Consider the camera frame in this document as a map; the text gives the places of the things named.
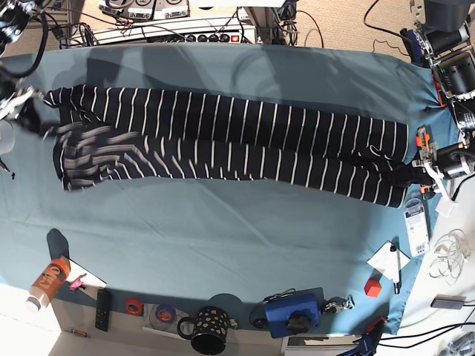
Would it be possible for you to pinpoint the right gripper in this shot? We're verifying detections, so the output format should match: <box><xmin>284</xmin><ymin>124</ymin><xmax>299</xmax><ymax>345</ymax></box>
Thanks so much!
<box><xmin>1</xmin><ymin>72</ymin><xmax>44</xmax><ymax>134</ymax></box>

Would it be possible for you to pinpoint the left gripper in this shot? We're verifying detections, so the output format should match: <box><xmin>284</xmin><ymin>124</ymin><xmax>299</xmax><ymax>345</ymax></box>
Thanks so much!
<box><xmin>387</xmin><ymin>141</ymin><xmax>474</xmax><ymax>217</ymax></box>

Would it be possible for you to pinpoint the navy white striped t-shirt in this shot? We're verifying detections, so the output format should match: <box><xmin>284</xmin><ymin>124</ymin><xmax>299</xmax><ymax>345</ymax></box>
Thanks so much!
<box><xmin>42</xmin><ymin>85</ymin><xmax>409</xmax><ymax>208</ymax></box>

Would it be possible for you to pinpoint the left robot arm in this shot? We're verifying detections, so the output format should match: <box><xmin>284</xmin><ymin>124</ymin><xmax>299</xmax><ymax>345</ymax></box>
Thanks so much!
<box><xmin>393</xmin><ymin>1</ymin><xmax>474</xmax><ymax>217</ymax></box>

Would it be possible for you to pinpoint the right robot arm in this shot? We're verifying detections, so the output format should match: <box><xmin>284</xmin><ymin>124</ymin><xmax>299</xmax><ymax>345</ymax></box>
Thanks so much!
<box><xmin>1</xmin><ymin>1</ymin><xmax>49</xmax><ymax>134</ymax></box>

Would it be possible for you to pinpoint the white cup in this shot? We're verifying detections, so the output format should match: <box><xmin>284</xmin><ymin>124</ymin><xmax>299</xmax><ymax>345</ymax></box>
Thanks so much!
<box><xmin>0</xmin><ymin>119</ymin><xmax>15</xmax><ymax>155</ymax></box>

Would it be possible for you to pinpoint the orange black utility knife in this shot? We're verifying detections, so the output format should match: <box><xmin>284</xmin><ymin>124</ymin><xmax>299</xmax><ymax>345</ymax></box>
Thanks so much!
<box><xmin>412</xmin><ymin>126</ymin><xmax>438</xmax><ymax>200</ymax></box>

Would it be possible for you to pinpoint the black white marker pen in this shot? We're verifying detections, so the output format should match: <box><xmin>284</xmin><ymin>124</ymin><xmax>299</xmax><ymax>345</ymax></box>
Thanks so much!
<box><xmin>390</xmin><ymin>244</ymin><xmax>400</xmax><ymax>294</ymax></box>

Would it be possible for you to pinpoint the red cube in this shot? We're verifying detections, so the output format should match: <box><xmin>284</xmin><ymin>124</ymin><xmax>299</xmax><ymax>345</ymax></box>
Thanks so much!
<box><xmin>364</xmin><ymin>279</ymin><xmax>381</xmax><ymax>297</ymax></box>

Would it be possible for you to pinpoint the teal tablecloth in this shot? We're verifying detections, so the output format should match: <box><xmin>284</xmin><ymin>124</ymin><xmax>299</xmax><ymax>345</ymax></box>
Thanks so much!
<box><xmin>1</xmin><ymin>44</ymin><xmax>456</xmax><ymax>333</ymax></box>

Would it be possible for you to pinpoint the grey adapter box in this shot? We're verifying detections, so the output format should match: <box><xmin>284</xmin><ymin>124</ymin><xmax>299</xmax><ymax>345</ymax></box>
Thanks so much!
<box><xmin>430</xmin><ymin>295</ymin><xmax>465</xmax><ymax>310</ymax></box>

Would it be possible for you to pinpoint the metal keyring carabiner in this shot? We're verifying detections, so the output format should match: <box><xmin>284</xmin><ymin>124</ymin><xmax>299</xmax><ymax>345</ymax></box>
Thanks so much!
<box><xmin>321</xmin><ymin>295</ymin><xmax>355</xmax><ymax>315</ymax></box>

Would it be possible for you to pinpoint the pink small figurine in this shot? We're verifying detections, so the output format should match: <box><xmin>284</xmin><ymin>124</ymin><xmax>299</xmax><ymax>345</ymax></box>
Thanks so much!
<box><xmin>69</xmin><ymin>274</ymin><xmax>87</xmax><ymax>291</ymax></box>

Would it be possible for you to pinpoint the white paper sheet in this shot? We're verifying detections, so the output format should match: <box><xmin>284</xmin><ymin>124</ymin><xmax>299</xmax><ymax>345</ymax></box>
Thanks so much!
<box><xmin>60</xmin><ymin>256</ymin><xmax>107</xmax><ymax>289</ymax></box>

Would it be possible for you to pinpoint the black remote control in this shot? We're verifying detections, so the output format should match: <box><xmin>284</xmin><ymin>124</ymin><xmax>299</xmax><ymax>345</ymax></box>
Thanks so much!
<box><xmin>95</xmin><ymin>289</ymin><xmax>112</xmax><ymax>332</ymax></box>

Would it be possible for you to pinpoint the white power strip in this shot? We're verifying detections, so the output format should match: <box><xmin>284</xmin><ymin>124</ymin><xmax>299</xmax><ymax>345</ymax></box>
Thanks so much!
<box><xmin>146</xmin><ymin>32</ymin><xmax>245</xmax><ymax>43</ymax></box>

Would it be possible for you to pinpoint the red tape roll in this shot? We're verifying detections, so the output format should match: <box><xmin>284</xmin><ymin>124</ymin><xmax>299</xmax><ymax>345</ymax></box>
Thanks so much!
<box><xmin>125</xmin><ymin>298</ymin><xmax>144</xmax><ymax>317</ymax></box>

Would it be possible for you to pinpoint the purple tape roll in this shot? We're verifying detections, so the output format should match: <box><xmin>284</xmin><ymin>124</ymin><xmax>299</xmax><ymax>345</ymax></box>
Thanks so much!
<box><xmin>154</xmin><ymin>304</ymin><xmax>176</xmax><ymax>323</ymax></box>

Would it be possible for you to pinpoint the black mug yellow pattern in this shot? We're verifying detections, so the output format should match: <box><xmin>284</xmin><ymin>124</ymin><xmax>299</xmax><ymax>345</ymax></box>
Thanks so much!
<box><xmin>177</xmin><ymin>306</ymin><xmax>230</xmax><ymax>355</ymax></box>

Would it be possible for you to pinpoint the white coiled cable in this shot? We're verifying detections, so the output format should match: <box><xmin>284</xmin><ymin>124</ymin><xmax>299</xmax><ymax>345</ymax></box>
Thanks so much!
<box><xmin>428</xmin><ymin>228</ymin><xmax>472</xmax><ymax>286</ymax></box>

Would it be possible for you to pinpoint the blue black clamp handle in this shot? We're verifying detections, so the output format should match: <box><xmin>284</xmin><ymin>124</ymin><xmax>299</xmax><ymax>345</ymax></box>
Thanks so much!
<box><xmin>399</xmin><ymin>28</ymin><xmax>430</xmax><ymax>68</ymax></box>

